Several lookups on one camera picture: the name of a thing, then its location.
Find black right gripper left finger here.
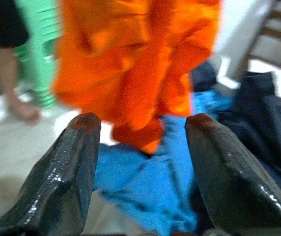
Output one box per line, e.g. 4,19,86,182
0,112,102,236

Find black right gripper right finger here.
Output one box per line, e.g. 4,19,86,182
185,113,281,236

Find orange shirt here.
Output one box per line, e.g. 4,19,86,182
53,0,224,154

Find navy garment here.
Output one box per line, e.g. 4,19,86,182
191,61,281,197

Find blue garment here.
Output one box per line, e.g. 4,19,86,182
92,90,232,236

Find person bare leg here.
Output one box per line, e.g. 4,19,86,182
0,46,42,126

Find green plastic stool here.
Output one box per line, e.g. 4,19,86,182
14,0,64,109

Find person black shorts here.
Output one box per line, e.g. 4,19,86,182
0,0,29,49

